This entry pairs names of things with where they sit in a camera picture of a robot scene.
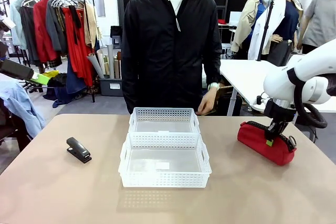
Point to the light blue draped shirt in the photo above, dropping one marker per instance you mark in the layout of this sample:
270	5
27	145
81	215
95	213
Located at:
23	108

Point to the person's left hand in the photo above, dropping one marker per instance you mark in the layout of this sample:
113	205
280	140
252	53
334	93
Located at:
208	103

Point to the bystander in grey t-shirt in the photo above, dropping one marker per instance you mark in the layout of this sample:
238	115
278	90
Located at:
319	22

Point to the grey hanging coat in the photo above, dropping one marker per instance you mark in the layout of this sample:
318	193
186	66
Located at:
55	27

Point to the mannequin with white coat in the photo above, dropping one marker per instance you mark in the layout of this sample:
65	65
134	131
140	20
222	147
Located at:
275	16

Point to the dark grey hanging garment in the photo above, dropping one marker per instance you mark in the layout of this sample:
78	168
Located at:
29	35

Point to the red zippered pencil case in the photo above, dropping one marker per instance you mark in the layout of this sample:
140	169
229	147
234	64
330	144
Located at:
252	138

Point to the black stapler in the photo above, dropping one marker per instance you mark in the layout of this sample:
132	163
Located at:
78	149

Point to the yellow bag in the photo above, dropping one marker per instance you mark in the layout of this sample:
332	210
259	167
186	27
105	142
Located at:
50	73

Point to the red hanging dress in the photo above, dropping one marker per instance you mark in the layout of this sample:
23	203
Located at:
77	58

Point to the black clothes rack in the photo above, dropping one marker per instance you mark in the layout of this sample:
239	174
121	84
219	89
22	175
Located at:
89	51

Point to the red hanging jacket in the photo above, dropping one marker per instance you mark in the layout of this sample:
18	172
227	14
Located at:
43	30

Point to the person in black jacket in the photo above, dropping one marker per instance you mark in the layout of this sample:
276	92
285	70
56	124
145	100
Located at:
157	64

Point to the beige hanging garment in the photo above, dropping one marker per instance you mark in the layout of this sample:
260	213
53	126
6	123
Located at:
90	24

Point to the mannequin with navy shirt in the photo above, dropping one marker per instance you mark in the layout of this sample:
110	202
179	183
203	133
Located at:
288	24

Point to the white background table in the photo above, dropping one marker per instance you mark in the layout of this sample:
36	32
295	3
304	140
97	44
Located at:
244	77

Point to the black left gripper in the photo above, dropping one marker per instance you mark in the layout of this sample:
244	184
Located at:
15	69

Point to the light blue hanging garment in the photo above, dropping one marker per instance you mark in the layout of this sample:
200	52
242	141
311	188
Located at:
16	22

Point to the black tripod pole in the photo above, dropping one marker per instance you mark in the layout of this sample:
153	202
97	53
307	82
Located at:
265	30

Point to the silver wristwatch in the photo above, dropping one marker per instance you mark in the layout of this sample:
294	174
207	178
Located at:
213	86

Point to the mannequin with beige coat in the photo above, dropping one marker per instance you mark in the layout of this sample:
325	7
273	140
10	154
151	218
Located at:
244	24

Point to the white rolled paper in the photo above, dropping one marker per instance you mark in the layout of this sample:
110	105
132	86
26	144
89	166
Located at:
95	65

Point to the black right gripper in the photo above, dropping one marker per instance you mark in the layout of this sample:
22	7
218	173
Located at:
281	113

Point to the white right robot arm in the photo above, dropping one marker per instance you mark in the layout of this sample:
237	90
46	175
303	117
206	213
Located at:
296	72

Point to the white perforated plastic basket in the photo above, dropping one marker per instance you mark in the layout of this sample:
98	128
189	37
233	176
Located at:
162	115
162	179

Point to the grey cardboard tube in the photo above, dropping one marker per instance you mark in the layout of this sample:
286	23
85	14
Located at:
110	61

